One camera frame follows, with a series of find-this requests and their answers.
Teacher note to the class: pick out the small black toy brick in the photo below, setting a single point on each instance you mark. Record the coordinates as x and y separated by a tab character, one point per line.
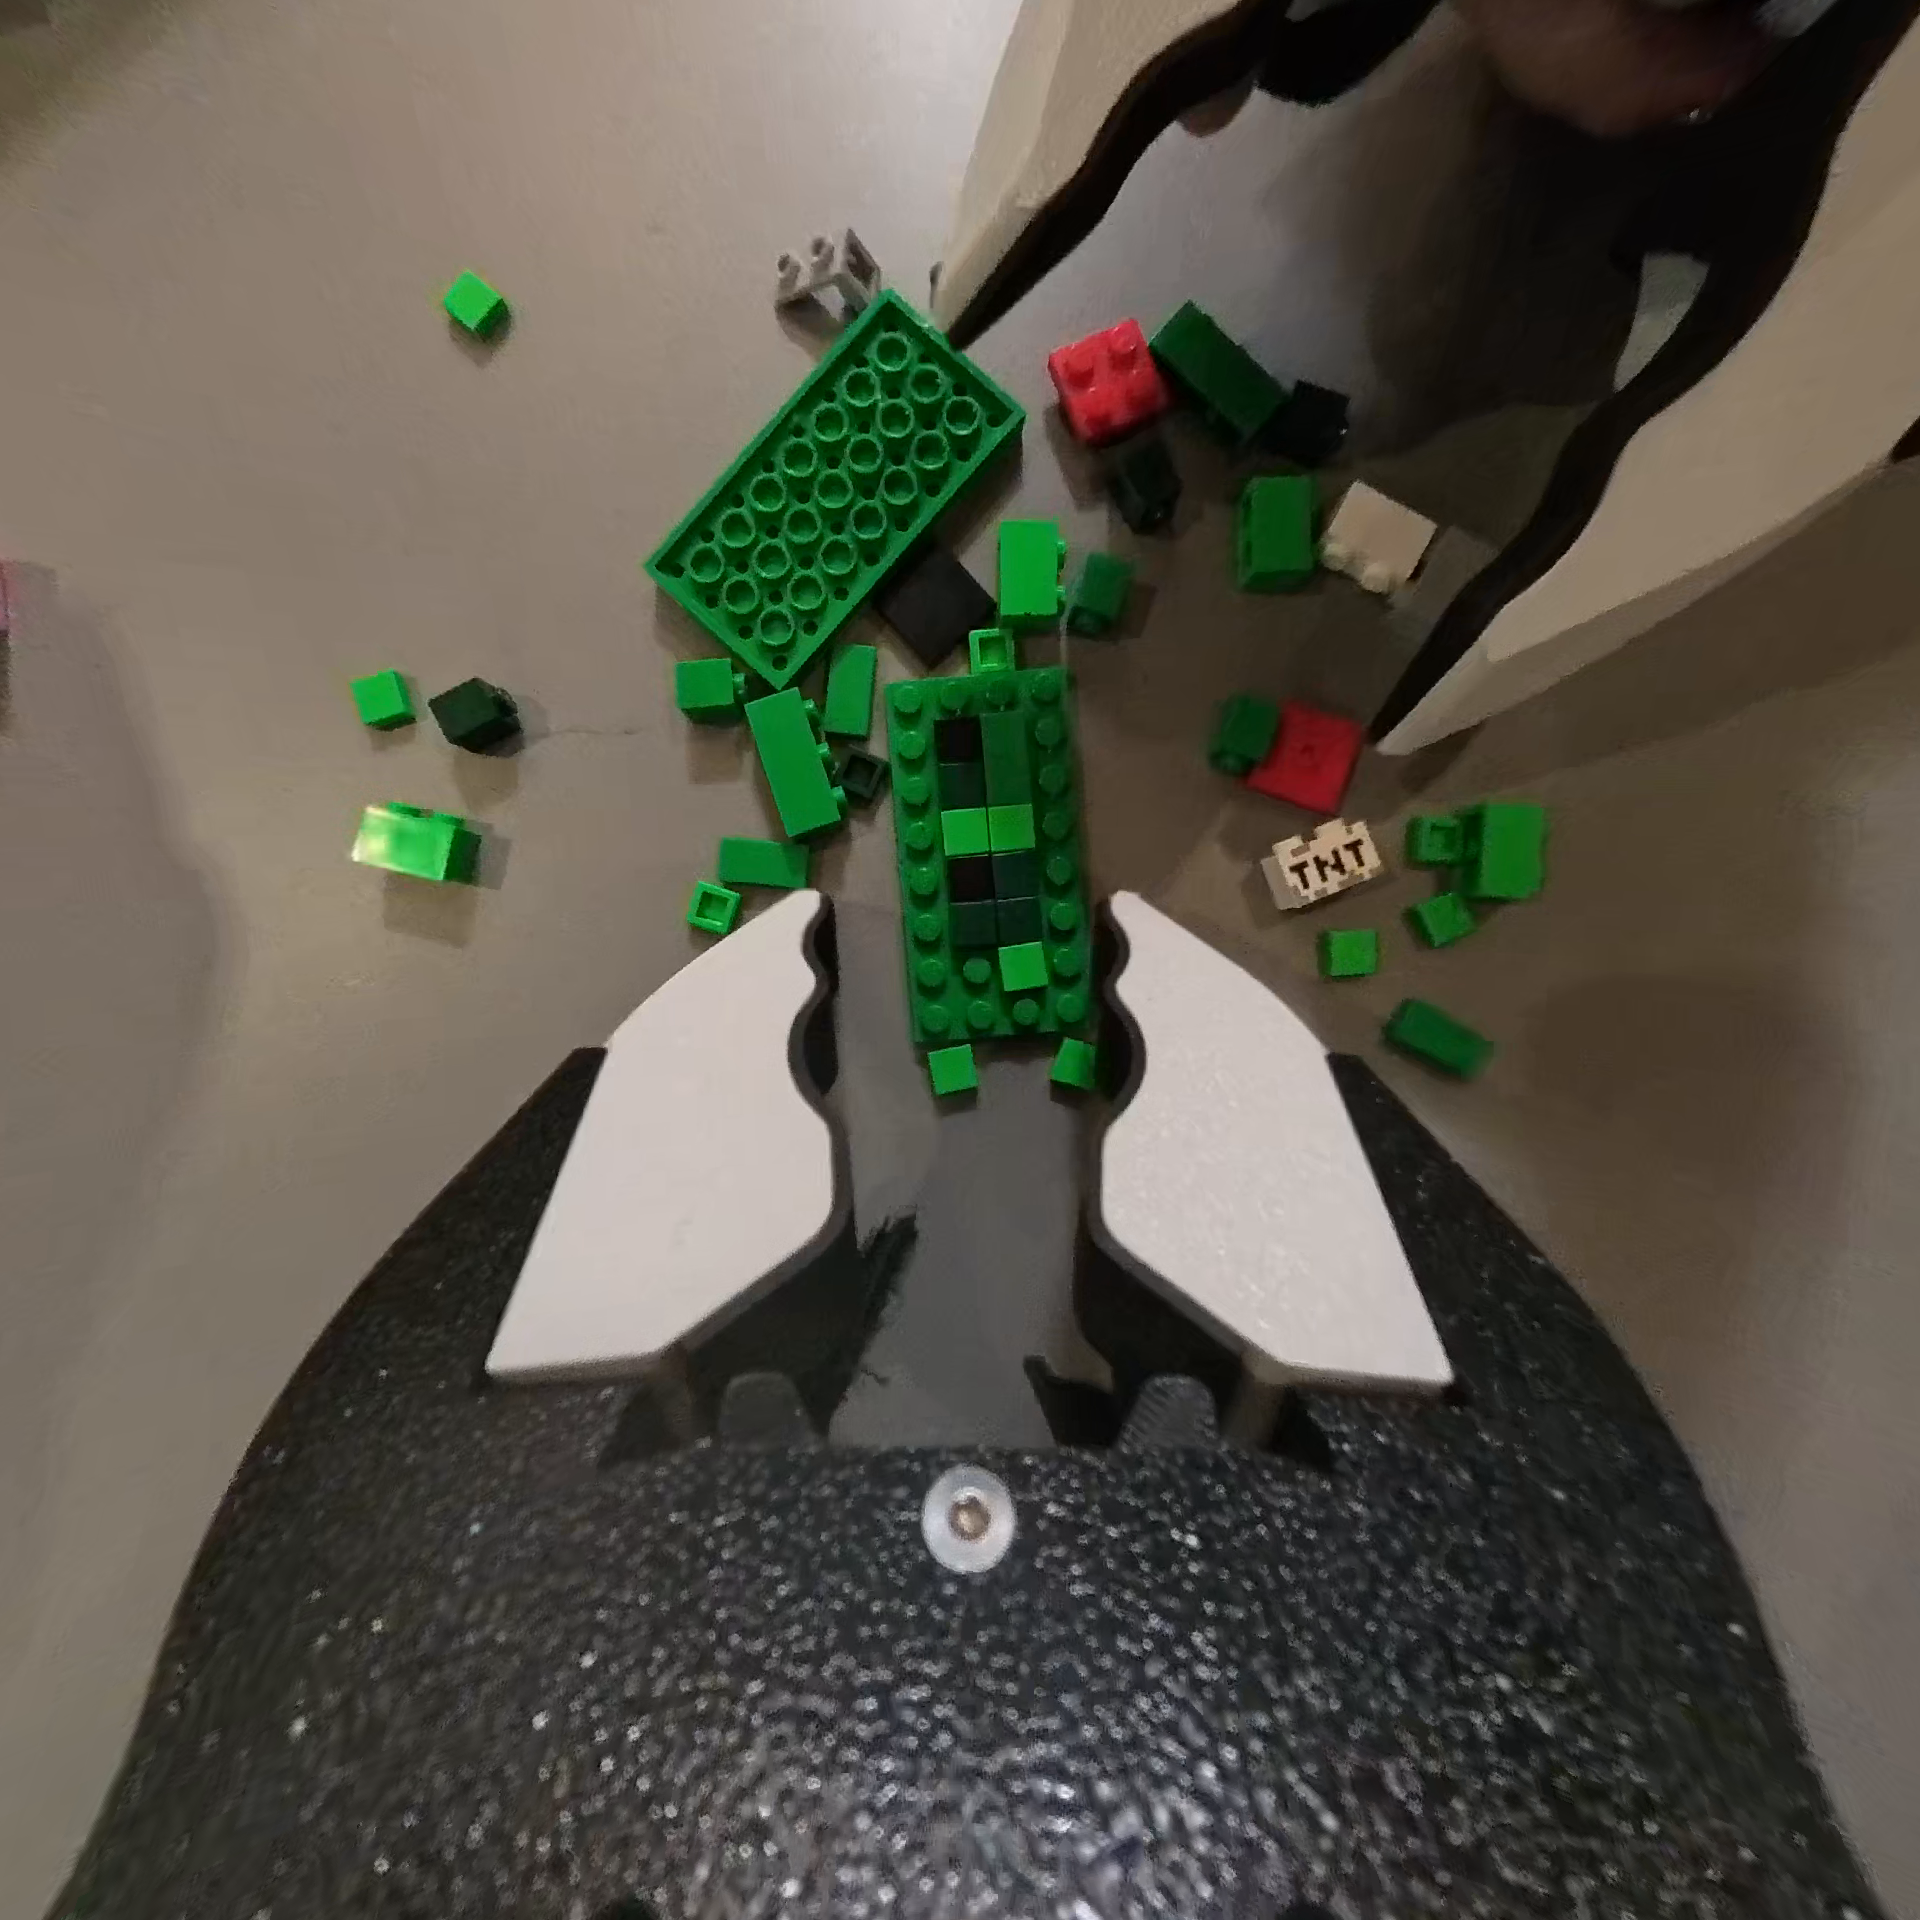
1308	423

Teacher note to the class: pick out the grey desk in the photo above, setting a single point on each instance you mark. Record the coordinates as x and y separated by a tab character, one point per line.
226	1201

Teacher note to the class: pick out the large green base plate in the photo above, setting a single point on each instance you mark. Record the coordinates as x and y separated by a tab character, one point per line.
839	481

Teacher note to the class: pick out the dark green hollow brick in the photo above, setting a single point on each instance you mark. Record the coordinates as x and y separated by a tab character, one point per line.
863	778

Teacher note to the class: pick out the black flat toy tile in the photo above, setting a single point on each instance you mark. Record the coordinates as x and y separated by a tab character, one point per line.
934	605

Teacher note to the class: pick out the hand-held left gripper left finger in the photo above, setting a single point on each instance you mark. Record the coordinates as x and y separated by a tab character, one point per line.
676	1170

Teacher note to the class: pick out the red studded toy brick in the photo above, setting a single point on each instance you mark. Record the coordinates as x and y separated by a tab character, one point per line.
1108	383

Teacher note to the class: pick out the long dark green brick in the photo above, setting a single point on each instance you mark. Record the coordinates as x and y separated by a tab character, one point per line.
1214	369

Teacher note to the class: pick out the plain white toy brick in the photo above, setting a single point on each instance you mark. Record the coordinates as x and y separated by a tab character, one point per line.
1381	534

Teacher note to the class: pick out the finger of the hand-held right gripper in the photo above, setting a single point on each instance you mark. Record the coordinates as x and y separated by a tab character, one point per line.
1079	120
1770	524

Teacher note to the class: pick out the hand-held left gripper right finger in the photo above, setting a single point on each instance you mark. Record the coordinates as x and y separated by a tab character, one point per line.
1261	1201

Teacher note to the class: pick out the red flat toy tile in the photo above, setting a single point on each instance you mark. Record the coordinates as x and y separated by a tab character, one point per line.
1308	757

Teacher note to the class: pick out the grey bracket toy brick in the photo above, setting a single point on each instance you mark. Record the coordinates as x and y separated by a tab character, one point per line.
839	284

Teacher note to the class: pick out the person's right hand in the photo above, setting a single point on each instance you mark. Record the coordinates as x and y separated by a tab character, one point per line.
1622	61

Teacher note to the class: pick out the scattered bright green toy bricks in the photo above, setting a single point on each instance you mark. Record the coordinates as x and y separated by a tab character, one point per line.
1027	569

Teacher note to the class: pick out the white printed toy brick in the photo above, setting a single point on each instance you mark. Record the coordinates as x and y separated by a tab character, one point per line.
1320	870

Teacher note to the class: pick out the green plate brick assembly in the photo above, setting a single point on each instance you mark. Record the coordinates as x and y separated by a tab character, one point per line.
983	901

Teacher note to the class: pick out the small dark green brick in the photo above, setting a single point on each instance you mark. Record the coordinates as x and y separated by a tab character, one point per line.
1147	488
476	717

